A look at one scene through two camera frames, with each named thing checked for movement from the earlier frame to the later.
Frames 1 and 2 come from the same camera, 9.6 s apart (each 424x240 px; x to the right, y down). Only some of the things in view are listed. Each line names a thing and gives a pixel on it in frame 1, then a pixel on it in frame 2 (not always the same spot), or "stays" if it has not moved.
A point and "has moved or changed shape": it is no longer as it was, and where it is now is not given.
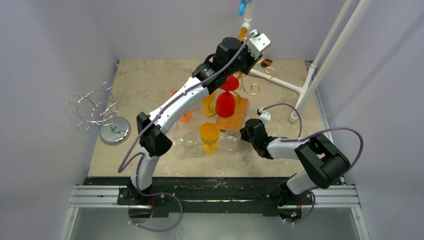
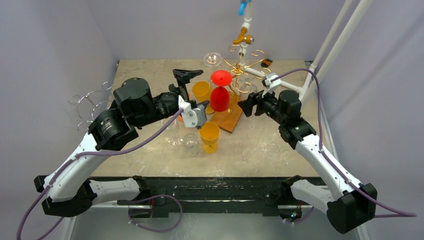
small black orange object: [266, 62] stays
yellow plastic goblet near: [209, 133] stays
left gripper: [252, 60] → [183, 77]
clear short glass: [232, 136] → [247, 86]
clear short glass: [191, 143] stays
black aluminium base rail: [269, 194] stays
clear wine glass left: [176, 135] stays
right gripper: [249, 129] → [252, 103]
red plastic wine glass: [225, 104] has moved or changed shape
